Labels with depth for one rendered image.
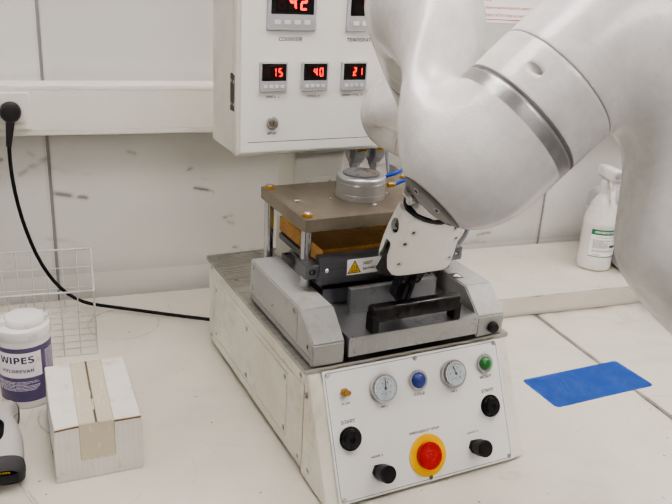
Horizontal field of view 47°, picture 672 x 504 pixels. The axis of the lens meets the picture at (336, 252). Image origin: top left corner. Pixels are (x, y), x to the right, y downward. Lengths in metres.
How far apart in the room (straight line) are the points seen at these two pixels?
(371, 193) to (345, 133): 0.18
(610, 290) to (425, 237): 0.88
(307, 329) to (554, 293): 0.83
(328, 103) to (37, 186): 0.66
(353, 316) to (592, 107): 0.68
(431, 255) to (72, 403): 0.56
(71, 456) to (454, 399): 0.56
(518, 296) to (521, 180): 1.22
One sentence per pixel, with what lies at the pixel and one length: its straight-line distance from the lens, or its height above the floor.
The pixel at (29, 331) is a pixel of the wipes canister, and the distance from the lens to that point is 1.31.
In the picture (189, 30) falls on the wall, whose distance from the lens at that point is 1.65.
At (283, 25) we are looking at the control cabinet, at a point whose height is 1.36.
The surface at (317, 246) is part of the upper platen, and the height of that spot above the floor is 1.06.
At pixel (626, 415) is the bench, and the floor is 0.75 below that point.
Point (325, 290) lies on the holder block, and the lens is 1.16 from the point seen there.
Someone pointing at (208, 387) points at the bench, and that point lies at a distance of 1.38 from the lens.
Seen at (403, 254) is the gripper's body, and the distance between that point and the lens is 1.05.
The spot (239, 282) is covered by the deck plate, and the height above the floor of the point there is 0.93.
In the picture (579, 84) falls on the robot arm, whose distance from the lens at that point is 0.53.
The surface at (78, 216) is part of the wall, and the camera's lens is 1.70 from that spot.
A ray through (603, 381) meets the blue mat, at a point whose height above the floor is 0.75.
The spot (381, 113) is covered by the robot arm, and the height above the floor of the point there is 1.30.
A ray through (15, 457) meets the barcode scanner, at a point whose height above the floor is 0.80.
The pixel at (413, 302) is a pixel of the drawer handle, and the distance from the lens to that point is 1.11.
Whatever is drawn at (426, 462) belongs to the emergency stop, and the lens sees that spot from 1.16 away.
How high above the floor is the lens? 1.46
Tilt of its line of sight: 21 degrees down
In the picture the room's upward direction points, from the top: 3 degrees clockwise
